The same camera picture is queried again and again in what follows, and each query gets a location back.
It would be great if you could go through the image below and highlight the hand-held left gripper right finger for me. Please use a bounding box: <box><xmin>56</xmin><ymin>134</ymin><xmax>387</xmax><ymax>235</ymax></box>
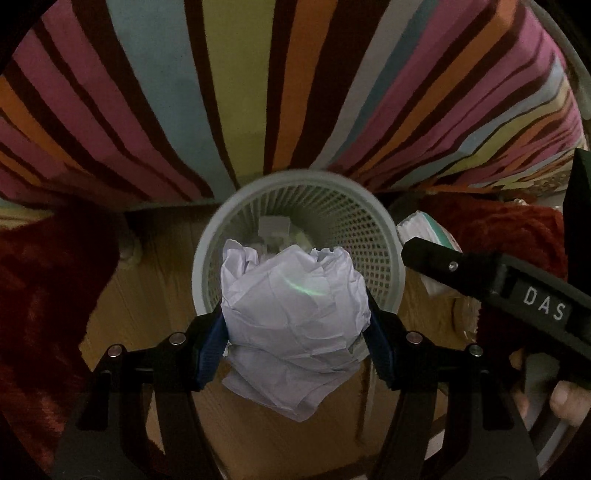
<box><xmin>364</xmin><ymin>288</ymin><xmax>541</xmax><ymax>480</ymax></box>

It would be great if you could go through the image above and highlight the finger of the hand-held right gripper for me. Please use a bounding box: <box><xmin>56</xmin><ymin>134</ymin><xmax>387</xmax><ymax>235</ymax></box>
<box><xmin>400</xmin><ymin>236</ymin><xmax>507</xmax><ymax>304</ymax></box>

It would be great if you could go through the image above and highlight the white mesh wastebasket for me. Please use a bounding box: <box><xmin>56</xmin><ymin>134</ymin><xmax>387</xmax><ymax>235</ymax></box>
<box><xmin>191</xmin><ymin>170</ymin><xmax>407</xmax><ymax>361</ymax></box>

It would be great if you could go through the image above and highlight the white plastic packet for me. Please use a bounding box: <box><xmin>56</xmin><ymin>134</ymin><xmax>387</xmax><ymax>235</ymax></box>
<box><xmin>396</xmin><ymin>210</ymin><xmax>463</xmax><ymax>297</ymax></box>

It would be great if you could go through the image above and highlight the red shaggy rug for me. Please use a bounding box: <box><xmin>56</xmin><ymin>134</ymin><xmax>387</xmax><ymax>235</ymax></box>
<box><xmin>0</xmin><ymin>198</ymin><xmax>141</xmax><ymax>478</ymax></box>
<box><xmin>411</xmin><ymin>191</ymin><xmax>570</xmax><ymax>354</ymax></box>

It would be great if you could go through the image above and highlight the striped multicolour bed cover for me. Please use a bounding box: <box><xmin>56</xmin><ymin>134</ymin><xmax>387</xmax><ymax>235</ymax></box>
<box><xmin>0</xmin><ymin>0</ymin><xmax>588</xmax><ymax>209</ymax></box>

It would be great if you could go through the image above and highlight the white paper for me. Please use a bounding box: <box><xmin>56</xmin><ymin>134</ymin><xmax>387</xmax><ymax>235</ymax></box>
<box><xmin>220</xmin><ymin>239</ymin><xmax>373</xmax><ymax>422</ymax></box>

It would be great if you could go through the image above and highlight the white bed leg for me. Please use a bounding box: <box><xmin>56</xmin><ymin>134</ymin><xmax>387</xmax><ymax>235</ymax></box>
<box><xmin>117</xmin><ymin>231</ymin><xmax>142</xmax><ymax>267</ymax></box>

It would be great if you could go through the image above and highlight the person's right hand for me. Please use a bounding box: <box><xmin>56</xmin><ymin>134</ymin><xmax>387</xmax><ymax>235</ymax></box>
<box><xmin>509</xmin><ymin>348</ymin><xmax>591</xmax><ymax>428</ymax></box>

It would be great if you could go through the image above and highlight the grey box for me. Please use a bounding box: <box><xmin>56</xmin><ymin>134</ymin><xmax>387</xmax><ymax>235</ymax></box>
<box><xmin>258</xmin><ymin>215</ymin><xmax>293</xmax><ymax>239</ymax></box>

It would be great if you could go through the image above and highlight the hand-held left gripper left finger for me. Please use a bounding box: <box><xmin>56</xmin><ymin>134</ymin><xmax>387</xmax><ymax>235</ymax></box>
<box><xmin>53</xmin><ymin>305</ymin><xmax>230</xmax><ymax>480</ymax></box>

